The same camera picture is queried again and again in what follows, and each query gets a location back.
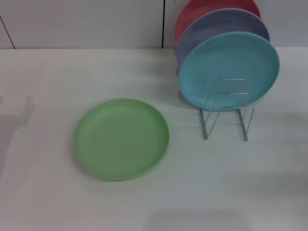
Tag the green round plate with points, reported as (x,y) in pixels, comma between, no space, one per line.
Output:
(120,139)

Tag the light blue round plate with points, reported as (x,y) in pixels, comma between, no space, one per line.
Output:
(228,60)

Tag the red round plate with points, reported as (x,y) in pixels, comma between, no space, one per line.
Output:
(192,12)

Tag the purple round plate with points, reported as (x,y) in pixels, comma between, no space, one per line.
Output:
(216,24)

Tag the black vertical wall strip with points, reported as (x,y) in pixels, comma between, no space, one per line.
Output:
(163,24)

